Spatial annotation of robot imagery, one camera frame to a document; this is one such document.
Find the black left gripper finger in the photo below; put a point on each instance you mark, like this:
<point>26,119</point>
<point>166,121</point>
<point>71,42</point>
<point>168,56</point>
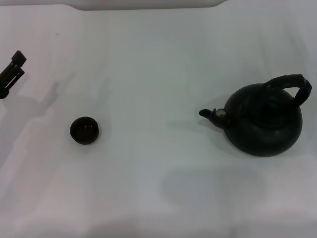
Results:
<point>18,58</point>

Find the dark round teacup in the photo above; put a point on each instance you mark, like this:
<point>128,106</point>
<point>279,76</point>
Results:
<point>84,130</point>

